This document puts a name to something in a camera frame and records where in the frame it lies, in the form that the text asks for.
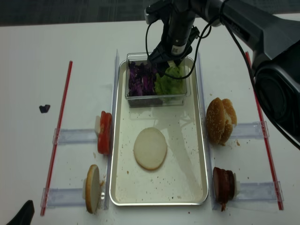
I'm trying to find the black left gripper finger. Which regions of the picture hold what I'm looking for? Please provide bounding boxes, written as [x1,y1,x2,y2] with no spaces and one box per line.
[7,200,35,225]

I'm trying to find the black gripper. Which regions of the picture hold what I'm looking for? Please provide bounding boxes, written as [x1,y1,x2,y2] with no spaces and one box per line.
[148,0,199,75]

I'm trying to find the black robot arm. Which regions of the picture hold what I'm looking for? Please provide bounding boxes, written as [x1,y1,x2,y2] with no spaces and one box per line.
[0,0,300,225]

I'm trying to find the green lettuce pile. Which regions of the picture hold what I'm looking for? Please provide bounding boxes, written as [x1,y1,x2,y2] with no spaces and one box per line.
[154,67,184,95]

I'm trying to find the white tomato pusher block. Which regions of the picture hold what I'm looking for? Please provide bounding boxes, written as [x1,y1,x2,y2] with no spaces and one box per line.
[94,115,101,136]

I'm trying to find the red tomato slices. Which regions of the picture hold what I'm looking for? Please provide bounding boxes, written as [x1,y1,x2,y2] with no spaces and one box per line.
[97,111,112,155]

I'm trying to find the brown meat patties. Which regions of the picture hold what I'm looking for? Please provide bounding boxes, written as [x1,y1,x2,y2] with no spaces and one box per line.
[213,167,235,212]

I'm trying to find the purple cabbage shreds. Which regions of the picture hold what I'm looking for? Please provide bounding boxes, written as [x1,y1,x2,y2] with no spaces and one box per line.
[127,60,157,97]

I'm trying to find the clear plastic salad box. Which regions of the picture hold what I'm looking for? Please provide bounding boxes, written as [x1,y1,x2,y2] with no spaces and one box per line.
[125,53,190,107]

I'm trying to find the lower left clear track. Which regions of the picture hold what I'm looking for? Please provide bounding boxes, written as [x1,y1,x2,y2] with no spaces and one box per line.
[40,188,86,208]

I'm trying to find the clear track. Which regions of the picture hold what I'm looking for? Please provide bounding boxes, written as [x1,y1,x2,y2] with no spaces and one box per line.
[52,129,98,145]
[233,181,284,202]
[230,121,269,139]
[40,188,86,208]

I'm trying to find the sesame burger buns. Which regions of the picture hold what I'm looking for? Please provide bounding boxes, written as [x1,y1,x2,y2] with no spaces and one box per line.
[206,97,237,145]

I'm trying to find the upright bun slice left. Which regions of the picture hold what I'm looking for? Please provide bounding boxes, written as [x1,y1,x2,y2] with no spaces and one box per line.
[85,165,100,214]

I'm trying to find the bottom bun slice on tray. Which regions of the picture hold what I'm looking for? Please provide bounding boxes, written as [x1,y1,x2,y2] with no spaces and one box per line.
[133,127,167,170]

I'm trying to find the silver metal tray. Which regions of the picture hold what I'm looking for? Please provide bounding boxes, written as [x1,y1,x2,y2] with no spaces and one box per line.
[109,61,208,206]

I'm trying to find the upper left clear track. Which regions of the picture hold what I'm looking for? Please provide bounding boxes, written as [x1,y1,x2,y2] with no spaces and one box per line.
[52,129,98,145]

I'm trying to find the purple cabbage scrap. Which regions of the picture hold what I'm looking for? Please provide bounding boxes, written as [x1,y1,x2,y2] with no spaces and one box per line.
[39,105,51,113]

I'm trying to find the upper right clear track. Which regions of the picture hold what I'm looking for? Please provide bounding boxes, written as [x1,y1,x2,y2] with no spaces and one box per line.
[230,121,269,139]

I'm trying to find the white patty pusher block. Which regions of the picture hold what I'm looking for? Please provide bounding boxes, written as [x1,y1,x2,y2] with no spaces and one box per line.
[233,173,240,199]

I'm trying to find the lower right clear track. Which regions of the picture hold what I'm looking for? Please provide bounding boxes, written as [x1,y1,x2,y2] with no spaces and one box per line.
[233,181,284,202]

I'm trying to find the black cable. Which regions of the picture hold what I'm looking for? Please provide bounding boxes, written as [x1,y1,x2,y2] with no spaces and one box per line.
[145,0,300,150]

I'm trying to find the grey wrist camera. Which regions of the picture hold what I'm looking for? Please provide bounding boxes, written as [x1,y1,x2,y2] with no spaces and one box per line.
[144,0,173,25]

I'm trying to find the left red rail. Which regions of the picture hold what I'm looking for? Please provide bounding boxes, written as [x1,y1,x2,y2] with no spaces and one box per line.
[40,61,73,217]

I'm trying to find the red rail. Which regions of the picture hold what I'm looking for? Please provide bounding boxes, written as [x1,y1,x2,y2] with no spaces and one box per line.
[40,61,73,217]
[244,52,284,210]

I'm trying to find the right red rail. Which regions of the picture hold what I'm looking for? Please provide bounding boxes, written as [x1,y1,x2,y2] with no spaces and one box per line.
[244,52,284,210]

